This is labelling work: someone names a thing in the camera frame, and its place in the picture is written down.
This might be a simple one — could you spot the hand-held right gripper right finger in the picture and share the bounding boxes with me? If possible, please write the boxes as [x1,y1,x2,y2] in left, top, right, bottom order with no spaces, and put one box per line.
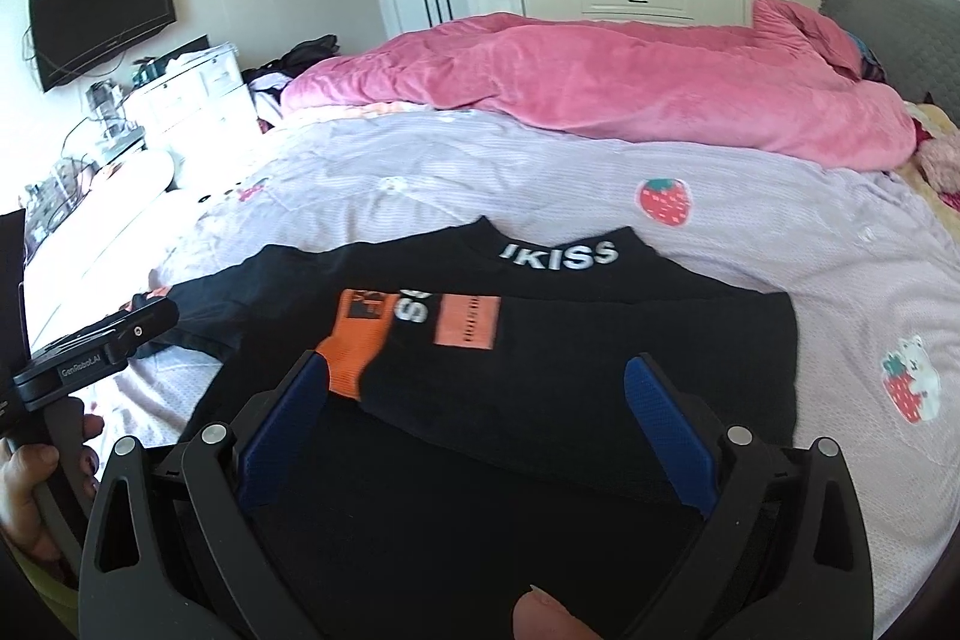
[624,353,875,640]

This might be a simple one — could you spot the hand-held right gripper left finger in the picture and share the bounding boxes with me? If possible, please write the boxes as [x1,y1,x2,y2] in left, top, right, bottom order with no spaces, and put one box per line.
[79,349,331,640]

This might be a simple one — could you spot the black printed t-shirt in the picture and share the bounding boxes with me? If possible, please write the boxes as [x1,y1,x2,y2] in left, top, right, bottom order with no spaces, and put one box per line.
[154,216,800,640]

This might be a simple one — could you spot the pile of dark clothes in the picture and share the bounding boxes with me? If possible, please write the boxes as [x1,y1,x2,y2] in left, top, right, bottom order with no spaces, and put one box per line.
[244,34,342,139]

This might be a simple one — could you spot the person's left hand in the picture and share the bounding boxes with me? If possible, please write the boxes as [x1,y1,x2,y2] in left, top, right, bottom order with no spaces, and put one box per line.
[0,415,104,562]

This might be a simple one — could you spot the person's right hand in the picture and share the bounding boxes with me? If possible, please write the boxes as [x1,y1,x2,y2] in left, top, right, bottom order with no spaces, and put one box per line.
[514,586,601,640]

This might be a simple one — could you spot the cluttered side desk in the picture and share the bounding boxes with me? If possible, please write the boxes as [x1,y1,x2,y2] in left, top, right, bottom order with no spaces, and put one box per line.
[22,115,147,236]

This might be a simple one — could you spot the white bed footboard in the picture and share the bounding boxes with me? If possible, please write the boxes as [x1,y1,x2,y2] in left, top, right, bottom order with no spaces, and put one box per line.
[22,149,177,281]

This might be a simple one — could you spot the clear plastic container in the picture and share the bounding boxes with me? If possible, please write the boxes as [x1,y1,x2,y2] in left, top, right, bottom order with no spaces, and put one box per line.
[86,81,125,140]

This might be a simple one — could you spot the white drawer chest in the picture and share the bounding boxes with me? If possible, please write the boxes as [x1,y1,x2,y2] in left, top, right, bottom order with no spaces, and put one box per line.
[124,44,260,191]

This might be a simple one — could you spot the black flat panel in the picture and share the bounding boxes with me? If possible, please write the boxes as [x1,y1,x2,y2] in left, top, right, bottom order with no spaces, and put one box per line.
[161,34,211,62]

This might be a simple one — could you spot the black flat screen television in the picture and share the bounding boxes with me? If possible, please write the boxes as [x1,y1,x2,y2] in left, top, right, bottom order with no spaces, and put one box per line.
[28,0,177,94]

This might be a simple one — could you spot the pink fleece blanket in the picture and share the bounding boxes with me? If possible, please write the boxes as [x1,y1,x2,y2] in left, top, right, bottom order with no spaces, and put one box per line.
[281,0,920,172]

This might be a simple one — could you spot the yellow printed cloth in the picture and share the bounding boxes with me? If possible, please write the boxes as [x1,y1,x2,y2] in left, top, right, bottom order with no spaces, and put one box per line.
[904,101,960,146]

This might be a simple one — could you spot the multicoloured pillow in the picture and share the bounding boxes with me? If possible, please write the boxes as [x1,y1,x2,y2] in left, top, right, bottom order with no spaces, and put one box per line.
[847,29,891,84]

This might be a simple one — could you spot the grey padded headboard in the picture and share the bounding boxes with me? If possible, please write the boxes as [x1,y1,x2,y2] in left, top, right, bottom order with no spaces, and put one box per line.
[817,0,960,131]

